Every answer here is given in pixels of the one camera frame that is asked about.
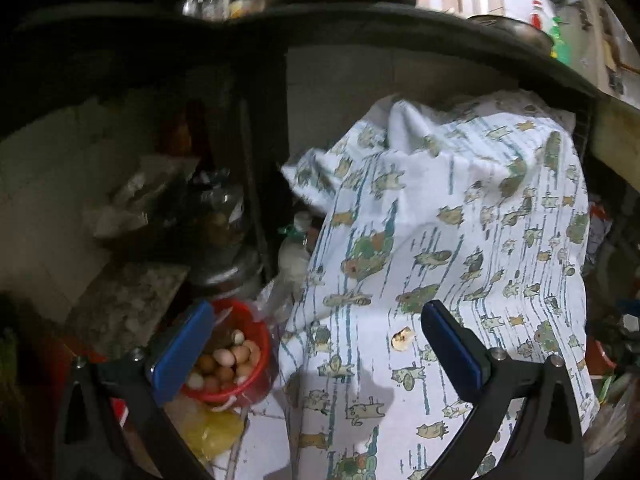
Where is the clear plastic bottle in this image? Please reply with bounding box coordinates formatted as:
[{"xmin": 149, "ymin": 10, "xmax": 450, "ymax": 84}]
[{"xmin": 277, "ymin": 212, "xmax": 314, "ymax": 297}]

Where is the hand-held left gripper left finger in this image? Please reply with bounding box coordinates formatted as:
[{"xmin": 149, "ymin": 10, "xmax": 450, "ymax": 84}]
[{"xmin": 52, "ymin": 300, "xmax": 216, "ymax": 480}]

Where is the grey stone slab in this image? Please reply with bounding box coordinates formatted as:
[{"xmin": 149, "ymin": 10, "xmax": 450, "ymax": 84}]
[{"xmin": 62, "ymin": 260, "xmax": 192, "ymax": 361}]

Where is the small brown scrap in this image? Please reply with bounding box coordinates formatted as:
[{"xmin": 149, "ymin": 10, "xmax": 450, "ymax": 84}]
[{"xmin": 391, "ymin": 326, "xmax": 417, "ymax": 352}]

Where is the dark glass jar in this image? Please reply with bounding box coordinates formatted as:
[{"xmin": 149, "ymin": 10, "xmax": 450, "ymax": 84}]
[{"xmin": 189, "ymin": 185, "xmax": 262, "ymax": 292}]

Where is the black shelf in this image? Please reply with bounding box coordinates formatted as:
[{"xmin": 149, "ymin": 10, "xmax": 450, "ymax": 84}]
[{"xmin": 0, "ymin": 0, "xmax": 601, "ymax": 291}]

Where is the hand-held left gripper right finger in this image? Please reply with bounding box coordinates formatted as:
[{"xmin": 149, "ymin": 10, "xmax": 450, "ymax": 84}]
[{"xmin": 420, "ymin": 300, "xmax": 586, "ymax": 480}]

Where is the red bucket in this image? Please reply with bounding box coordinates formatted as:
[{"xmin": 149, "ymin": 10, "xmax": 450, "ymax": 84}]
[{"xmin": 179, "ymin": 297, "xmax": 274, "ymax": 406}]

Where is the pile of eggs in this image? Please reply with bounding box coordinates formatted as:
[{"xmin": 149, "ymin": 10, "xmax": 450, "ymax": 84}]
[{"xmin": 189, "ymin": 329, "xmax": 262, "ymax": 394}]

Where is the metal bowl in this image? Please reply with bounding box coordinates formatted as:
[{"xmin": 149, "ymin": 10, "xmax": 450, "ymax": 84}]
[{"xmin": 467, "ymin": 14, "xmax": 552, "ymax": 56}]

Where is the clear plastic bag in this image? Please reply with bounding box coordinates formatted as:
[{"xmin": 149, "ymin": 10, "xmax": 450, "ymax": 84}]
[{"xmin": 85, "ymin": 155, "xmax": 201, "ymax": 241}]

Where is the printed cloth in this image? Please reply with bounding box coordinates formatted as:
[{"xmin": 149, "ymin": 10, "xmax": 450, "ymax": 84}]
[{"xmin": 277, "ymin": 91, "xmax": 601, "ymax": 480}]

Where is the yellow plastic bag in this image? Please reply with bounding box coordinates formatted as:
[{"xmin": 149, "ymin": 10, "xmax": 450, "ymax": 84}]
[{"xmin": 177, "ymin": 400, "xmax": 246, "ymax": 462}]

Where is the green bottle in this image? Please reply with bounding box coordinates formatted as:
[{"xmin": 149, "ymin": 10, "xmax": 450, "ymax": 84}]
[{"xmin": 549, "ymin": 16, "xmax": 574, "ymax": 67}]

